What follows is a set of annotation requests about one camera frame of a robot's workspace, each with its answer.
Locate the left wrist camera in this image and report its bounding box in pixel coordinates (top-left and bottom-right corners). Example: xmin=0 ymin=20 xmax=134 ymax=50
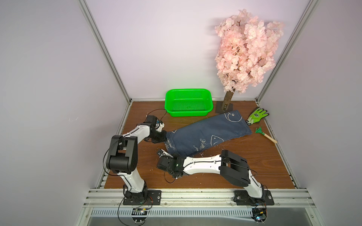
xmin=155 ymin=120 xmax=165 ymax=132

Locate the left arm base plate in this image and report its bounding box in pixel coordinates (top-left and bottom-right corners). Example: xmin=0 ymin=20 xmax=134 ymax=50
xmin=122 ymin=190 xmax=162 ymax=206

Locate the right controller board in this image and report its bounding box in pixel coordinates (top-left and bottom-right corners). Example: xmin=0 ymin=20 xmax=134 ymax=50
xmin=251 ymin=208 xmax=267 ymax=223

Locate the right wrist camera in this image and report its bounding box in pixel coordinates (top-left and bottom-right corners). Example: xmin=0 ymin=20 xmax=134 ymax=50
xmin=157 ymin=149 xmax=173 ymax=159

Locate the green plastic basket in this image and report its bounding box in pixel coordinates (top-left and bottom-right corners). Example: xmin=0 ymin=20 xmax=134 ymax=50
xmin=165 ymin=89 xmax=214 ymax=117

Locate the pink artificial blossom tree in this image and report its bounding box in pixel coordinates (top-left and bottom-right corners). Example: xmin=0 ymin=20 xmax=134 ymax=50
xmin=215 ymin=9 xmax=284 ymax=114

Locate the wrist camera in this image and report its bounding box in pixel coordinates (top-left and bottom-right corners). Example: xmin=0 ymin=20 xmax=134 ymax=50
xmin=157 ymin=149 xmax=173 ymax=159
xmin=155 ymin=120 xmax=165 ymax=132

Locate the dark blue printed pillowcase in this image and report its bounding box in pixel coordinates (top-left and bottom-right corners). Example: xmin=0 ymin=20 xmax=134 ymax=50
xmin=165 ymin=110 xmax=252 ymax=157

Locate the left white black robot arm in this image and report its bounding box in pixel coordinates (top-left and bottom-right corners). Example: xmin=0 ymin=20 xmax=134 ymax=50
xmin=105 ymin=115 xmax=166 ymax=202

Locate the controller board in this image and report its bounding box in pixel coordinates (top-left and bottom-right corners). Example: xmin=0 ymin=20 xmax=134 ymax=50
xmin=131 ymin=208 xmax=149 ymax=226
xmin=251 ymin=208 xmax=267 ymax=223

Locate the left controller board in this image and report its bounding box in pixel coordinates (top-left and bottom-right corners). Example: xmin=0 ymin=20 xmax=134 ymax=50
xmin=131 ymin=208 xmax=149 ymax=226

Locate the green work glove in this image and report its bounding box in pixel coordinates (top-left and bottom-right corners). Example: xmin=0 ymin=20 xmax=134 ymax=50
xmin=246 ymin=108 xmax=269 ymax=125

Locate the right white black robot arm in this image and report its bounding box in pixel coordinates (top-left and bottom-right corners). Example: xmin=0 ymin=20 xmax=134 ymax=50
xmin=157 ymin=149 xmax=268 ymax=201

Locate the aluminium front rail frame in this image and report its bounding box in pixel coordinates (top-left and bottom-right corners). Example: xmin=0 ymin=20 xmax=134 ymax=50
xmin=83 ymin=188 xmax=315 ymax=208

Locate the green hand rake wooden handle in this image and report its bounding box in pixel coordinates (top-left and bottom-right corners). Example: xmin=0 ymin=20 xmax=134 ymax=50
xmin=255 ymin=127 xmax=278 ymax=144

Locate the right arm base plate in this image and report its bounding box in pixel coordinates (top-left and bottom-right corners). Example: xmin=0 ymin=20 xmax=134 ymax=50
xmin=233 ymin=190 xmax=275 ymax=206

